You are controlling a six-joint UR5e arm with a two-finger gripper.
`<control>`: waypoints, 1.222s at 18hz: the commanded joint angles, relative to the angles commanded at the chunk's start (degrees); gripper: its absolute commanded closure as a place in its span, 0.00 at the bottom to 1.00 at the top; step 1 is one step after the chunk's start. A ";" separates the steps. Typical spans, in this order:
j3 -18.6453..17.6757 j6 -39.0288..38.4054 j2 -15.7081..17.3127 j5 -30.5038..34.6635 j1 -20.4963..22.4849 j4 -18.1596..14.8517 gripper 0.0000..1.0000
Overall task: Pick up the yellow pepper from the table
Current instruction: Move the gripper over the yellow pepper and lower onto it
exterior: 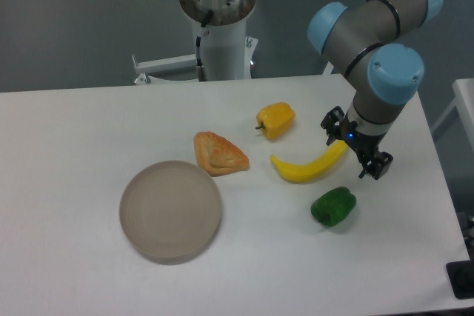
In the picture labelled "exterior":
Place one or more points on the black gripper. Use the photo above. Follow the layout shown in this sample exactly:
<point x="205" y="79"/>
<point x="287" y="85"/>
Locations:
<point x="374" y="163"/>

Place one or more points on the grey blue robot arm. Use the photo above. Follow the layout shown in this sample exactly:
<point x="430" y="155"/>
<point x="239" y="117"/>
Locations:
<point x="362" y="44"/>

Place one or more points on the green bell pepper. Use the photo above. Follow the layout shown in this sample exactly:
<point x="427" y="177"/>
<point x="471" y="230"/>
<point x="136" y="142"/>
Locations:
<point x="334" y="206"/>

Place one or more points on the yellow bell pepper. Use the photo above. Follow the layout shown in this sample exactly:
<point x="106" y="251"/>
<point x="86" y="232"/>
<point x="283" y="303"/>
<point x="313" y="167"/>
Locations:
<point x="275" y="119"/>

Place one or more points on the yellow banana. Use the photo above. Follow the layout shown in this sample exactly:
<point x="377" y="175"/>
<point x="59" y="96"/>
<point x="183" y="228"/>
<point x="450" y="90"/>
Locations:
<point x="303" y="173"/>

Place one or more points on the white side table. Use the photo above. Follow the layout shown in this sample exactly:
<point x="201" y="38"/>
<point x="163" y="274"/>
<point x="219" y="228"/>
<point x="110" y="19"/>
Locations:
<point x="460" y="107"/>

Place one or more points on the orange pastry turnover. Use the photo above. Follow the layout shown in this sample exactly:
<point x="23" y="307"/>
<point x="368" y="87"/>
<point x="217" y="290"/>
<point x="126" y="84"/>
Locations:
<point x="217" y="156"/>

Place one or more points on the black device at edge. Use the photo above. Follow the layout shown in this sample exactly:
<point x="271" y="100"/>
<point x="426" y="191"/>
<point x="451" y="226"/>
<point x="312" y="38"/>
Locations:
<point x="460" y="273"/>

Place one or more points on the beige round plate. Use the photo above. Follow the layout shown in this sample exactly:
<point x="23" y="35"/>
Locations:
<point x="170" y="210"/>

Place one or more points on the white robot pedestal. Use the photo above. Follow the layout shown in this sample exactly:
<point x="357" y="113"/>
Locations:
<point x="222" y="48"/>

